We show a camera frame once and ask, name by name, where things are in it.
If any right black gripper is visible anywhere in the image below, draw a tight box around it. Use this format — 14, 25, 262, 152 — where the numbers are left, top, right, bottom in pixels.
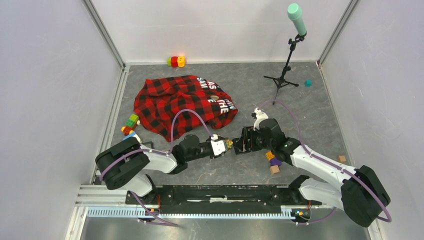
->
235, 125, 274, 152

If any gold brooch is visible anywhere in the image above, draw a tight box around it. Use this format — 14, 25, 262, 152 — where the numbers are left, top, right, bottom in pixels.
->
225, 139, 233, 149

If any red black plaid shirt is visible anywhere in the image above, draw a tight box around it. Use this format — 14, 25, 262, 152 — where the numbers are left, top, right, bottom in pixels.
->
133, 75, 238, 142

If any black square frame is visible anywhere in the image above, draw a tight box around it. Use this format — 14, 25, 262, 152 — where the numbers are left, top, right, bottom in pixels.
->
142, 141, 155, 149
232, 126, 255, 155

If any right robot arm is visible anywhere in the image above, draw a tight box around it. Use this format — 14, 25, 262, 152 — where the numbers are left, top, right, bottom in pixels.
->
233, 118, 391, 227

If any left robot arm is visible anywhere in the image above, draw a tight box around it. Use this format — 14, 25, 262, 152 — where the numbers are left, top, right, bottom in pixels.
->
95, 134, 233, 204

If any yellow toy brick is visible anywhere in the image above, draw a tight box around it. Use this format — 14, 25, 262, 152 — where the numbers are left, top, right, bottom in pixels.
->
265, 151, 275, 161

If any purple toy brick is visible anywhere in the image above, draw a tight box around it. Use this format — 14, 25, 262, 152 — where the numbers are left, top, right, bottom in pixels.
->
269, 157, 282, 166

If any black tripod mic stand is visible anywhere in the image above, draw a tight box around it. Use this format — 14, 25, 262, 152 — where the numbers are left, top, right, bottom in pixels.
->
263, 34, 306, 105

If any white blue toy brick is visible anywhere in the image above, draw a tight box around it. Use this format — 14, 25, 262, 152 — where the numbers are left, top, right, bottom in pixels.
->
123, 130, 143, 144

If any green toy brick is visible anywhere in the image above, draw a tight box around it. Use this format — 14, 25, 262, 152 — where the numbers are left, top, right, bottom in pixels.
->
125, 113, 141, 128

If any orange red toy brick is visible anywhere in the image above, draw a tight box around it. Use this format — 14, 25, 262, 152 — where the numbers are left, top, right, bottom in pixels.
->
121, 126, 134, 136

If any teal small cube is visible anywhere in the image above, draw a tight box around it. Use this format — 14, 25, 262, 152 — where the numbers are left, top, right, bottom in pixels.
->
304, 79, 312, 87

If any small wooden cube right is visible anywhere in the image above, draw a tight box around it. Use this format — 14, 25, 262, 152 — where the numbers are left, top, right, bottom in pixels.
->
336, 155, 347, 163

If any red cylinder block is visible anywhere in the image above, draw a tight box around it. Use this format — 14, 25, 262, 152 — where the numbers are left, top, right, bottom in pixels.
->
169, 56, 178, 68

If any mint green microphone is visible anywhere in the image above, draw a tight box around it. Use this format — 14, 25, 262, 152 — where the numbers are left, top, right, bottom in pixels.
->
287, 3, 307, 37

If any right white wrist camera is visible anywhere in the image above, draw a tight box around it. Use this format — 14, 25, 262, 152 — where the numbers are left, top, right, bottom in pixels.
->
251, 107, 269, 130

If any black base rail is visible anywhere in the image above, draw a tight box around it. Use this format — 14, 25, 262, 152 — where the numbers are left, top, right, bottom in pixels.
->
141, 184, 322, 215

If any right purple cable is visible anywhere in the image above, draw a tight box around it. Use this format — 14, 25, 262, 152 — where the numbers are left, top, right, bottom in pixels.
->
258, 99, 393, 226

